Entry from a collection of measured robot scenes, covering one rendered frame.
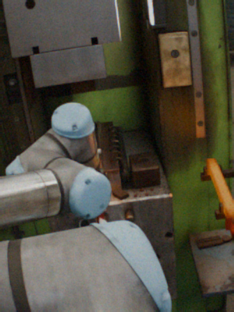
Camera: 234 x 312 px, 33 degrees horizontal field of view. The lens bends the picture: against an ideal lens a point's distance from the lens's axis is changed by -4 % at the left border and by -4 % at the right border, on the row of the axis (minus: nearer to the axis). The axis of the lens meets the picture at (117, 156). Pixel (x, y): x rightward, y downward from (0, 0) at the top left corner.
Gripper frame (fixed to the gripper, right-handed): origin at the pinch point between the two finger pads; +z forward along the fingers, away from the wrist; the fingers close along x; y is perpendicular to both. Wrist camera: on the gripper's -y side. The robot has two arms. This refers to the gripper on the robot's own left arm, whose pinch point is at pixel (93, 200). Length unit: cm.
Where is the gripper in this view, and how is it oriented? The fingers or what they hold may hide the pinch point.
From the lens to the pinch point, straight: 104.0
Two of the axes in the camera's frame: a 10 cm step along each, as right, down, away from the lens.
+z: 0.8, 5.8, 8.1
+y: 1.1, 8.0, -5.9
